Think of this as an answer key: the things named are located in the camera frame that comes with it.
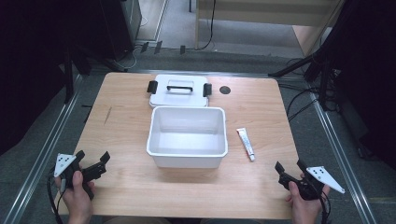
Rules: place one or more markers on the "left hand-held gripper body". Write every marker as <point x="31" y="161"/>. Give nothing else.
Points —
<point x="93" y="171"/>

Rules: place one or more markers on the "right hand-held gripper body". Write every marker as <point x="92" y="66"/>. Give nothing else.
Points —
<point x="300" y="185"/>

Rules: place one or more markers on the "white ointment tube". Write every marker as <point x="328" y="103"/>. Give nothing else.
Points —
<point x="246" y="144"/>

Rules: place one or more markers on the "white plastic storage box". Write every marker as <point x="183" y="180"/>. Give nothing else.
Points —
<point x="186" y="137"/>

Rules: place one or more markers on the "person's right hand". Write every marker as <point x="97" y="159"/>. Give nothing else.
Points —
<point x="303" y="208"/>

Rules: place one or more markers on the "person's left hand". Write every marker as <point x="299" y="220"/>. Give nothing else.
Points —
<point x="77" y="200"/>

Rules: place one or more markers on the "black upright stand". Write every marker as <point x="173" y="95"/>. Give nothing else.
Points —
<point x="68" y="77"/>

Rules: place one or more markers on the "dark round table grommet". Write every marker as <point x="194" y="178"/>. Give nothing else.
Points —
<point x="224" y="90"/>

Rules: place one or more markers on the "black tripod stand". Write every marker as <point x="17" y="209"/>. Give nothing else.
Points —
<point x="314" y="62"/>

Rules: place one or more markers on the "black computer cabinet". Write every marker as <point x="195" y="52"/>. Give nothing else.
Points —
<point x="120" y="28"/>

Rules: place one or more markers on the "aluminium floor rail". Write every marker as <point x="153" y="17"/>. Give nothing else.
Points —
<point x="339" y="155"/>
<point x="40" y="155"/>

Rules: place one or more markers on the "light wooden furniture frame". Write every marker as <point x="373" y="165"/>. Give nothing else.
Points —
<point x="264" y="14"/>

